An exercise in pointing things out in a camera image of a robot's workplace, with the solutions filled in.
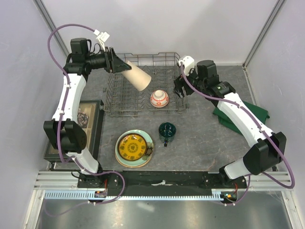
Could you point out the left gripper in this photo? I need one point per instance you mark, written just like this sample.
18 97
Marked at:
113 63

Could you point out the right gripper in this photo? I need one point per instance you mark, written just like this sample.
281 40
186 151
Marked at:
178 84

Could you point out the white red patterned bowl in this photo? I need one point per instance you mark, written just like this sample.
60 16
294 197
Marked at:
159 98

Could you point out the beige plastic cup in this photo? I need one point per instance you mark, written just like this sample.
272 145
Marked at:
137 77

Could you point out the dark green mug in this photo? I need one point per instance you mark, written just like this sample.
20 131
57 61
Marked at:
167 132

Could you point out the mint green flower plate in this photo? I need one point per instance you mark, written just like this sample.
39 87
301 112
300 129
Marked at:
147 138

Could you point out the yellow black patterned plate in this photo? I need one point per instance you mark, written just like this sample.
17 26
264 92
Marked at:
132 147

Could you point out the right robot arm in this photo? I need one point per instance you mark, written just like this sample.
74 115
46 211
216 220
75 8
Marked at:
266 146

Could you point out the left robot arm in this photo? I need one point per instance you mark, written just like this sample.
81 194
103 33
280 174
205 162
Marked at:
63 130

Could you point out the black framed compartment box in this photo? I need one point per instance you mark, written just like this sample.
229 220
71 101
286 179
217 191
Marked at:
89 118

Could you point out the green folded cloth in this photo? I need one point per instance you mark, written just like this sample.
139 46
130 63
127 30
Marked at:
223 119

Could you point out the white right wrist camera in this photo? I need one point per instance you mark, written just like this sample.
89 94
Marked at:
188 64

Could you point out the grey wire dish rack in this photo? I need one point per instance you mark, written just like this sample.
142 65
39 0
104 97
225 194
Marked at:
123 99

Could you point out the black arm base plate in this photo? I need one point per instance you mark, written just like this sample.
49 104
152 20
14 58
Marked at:
160 183

